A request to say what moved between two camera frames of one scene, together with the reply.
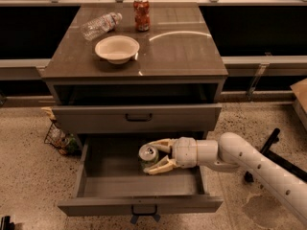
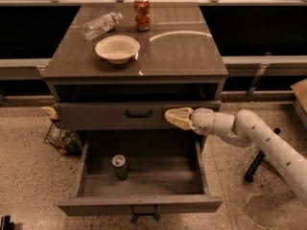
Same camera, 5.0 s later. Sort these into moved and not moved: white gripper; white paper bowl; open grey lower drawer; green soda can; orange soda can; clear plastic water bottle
Moved: white gripper; green soda can
Not moved: clear plastic water bottle; orange soda can; open grey lower drawer; white paper bowl
